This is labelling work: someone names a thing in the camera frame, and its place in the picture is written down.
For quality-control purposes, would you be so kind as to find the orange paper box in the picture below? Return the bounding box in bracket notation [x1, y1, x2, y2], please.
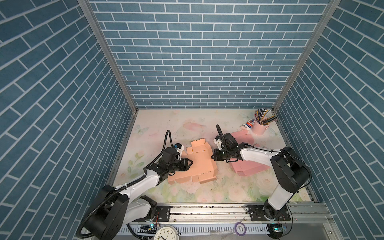
[168, 139, 218, 185]

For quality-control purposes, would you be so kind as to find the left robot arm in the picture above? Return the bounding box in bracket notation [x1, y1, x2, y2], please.
[76, 131, 193, 240]

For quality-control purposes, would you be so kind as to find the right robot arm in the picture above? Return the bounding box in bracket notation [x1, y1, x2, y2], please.
[212, 132, 312, 221]

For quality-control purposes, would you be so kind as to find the pink paper box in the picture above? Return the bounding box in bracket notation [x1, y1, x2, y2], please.
[230, 130, 272, 177]

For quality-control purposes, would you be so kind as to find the pink pencil cup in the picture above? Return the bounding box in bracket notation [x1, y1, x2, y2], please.
[251, 120, 269, 136]

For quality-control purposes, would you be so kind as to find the coloured pencils bundle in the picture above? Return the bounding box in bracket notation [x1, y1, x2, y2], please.
[255, 108, 277, 126]

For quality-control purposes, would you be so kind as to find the white analog clock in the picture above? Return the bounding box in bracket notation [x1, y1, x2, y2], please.
[154, 225, 181, 240]

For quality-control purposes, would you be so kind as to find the purple tape roll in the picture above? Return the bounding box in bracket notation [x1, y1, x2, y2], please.
[234, 222, 247, 237]

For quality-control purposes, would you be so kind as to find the green lit circuit board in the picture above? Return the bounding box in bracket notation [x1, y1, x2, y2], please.
[267, 224, 286, 240]

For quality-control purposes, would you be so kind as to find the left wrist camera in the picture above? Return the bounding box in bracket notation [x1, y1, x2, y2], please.
[174, 143, 185, 155]

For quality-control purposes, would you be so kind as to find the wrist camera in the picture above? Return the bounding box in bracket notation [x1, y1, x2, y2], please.
[174, 143, 185, 155]
[214, 138, 223, 150]

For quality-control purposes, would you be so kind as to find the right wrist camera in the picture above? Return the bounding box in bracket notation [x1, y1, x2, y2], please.
[214, 138, 223, 150]

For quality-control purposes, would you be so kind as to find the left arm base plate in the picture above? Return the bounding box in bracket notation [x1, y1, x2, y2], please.
[134, 206, 171, 223]

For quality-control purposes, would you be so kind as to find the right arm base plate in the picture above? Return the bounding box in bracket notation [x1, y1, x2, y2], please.
[245, 205, 292, 222]

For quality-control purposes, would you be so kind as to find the aluminium rail frame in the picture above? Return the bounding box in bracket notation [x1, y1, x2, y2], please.
[130, 202, 342, 240]

